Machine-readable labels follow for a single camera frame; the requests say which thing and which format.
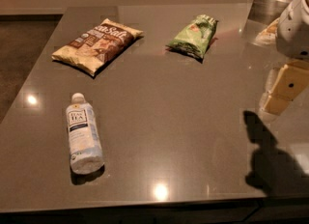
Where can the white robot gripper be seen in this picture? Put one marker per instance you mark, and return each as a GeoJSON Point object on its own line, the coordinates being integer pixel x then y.
{"type": "Point", "coordinates": [294, 33]}

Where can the green jalapeno chip bag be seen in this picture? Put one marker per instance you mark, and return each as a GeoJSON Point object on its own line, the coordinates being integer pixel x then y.
{"type": "Point", "coordinates": [194, 39]}

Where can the brown sea salt chip bag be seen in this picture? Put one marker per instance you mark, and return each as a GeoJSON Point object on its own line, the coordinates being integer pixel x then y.
{"type": "Point", "coordinates": [95, 48]}

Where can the metal dispenser base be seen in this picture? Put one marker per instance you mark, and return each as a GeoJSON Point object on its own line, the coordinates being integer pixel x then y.
{"type": "Point", "coordinates": [265, 11]}

